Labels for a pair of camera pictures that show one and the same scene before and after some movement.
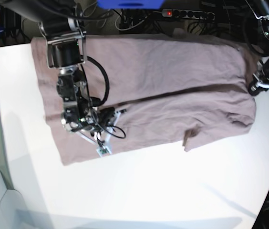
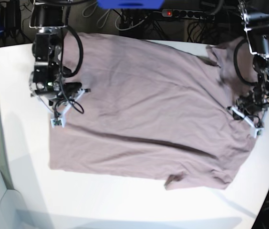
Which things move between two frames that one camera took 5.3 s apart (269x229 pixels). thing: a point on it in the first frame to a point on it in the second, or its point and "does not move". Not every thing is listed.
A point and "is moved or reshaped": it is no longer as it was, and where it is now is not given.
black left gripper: x=83 y=117 to x=51 y=85
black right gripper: x=268 y=71 to x=254 y=101
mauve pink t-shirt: x=165 y=88 is moved or reshaped
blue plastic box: x=130 y=4 does not move
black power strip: x=189 y=14 does not move
